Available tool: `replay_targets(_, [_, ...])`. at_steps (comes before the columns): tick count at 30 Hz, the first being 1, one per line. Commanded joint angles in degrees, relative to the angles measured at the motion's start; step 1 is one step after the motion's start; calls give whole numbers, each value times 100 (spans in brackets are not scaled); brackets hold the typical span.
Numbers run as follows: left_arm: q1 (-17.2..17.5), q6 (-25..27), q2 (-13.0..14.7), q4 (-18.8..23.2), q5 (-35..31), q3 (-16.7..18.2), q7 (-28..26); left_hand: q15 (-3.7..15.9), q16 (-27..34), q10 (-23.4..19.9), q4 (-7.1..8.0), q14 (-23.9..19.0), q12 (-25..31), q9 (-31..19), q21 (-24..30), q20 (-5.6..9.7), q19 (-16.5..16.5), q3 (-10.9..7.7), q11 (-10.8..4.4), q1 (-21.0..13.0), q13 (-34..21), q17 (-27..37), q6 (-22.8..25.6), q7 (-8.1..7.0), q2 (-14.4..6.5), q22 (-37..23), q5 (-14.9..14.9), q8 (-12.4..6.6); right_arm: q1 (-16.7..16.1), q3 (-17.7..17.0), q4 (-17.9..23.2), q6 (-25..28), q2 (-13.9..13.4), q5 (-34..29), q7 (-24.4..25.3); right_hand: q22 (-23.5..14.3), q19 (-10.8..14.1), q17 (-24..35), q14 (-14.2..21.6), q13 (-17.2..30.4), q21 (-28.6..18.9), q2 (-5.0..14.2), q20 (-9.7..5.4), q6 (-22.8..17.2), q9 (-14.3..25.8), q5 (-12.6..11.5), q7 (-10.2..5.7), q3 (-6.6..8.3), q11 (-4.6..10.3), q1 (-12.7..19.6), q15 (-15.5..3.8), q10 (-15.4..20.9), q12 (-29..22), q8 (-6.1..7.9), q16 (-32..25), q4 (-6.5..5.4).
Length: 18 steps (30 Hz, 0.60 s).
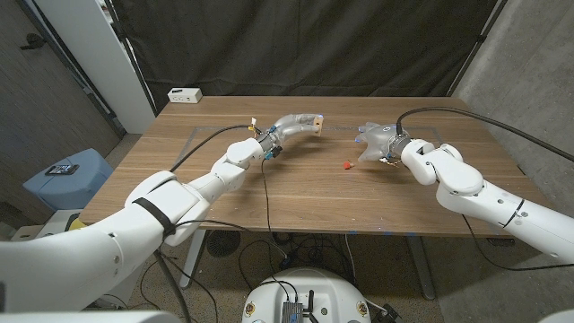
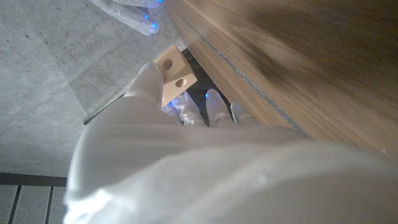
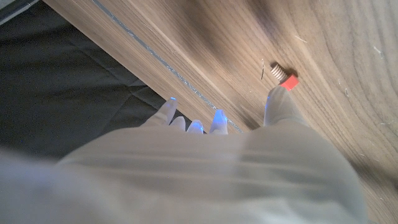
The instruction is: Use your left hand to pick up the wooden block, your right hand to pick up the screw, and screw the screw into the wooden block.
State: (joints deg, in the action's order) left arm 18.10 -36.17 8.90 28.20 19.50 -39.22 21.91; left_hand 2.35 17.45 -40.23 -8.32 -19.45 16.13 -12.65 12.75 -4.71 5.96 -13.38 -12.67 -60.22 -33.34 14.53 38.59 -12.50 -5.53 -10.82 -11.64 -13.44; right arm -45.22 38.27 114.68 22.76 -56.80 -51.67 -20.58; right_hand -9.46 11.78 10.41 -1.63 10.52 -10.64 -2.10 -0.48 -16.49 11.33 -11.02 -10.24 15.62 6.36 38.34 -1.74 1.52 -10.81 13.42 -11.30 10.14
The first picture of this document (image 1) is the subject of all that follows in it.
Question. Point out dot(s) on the red screw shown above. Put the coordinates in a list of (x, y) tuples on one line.
[(347, 165)]

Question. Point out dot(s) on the blue stool with phone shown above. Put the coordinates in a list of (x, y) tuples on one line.
[(67, 188)]

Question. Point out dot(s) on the white power strip box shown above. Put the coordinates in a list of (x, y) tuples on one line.
[(185, 95)]

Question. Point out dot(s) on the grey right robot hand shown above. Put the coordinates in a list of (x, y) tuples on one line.
[(381, 141)]

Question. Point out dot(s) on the grey table leg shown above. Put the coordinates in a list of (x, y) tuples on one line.
[(421, 269)]

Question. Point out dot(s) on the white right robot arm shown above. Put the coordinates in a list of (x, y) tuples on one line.
[(471, 188)]

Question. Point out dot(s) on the white base with yellow mark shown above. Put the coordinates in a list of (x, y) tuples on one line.
[(58, 220)]

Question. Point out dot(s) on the black backdrop curtain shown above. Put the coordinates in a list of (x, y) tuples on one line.
[(291, 45)]

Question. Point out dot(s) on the small wooden block with holes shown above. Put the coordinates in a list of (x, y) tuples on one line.
[(318, 126)]

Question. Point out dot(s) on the black backdrop stand pole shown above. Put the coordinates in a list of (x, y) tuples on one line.
[(475, 45), (130, 58)]

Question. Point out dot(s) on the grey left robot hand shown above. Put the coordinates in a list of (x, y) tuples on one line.
[(291, 123)]

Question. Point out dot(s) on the black phone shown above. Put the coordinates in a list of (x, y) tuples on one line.
[(62, 169)]

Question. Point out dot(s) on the small grey finned box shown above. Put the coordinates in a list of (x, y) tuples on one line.
[(291, 313)]

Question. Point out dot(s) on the white wall panel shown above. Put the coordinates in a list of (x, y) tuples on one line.
[(98, 58)]

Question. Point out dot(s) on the white table leg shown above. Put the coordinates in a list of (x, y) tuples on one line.
[(189, 271)]

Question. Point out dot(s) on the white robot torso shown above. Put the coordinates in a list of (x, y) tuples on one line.
[(323, 291)]

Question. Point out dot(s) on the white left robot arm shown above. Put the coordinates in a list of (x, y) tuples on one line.
[(89, 255)]

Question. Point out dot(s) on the black round floor fan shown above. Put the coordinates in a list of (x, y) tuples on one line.
[(224, 244)]

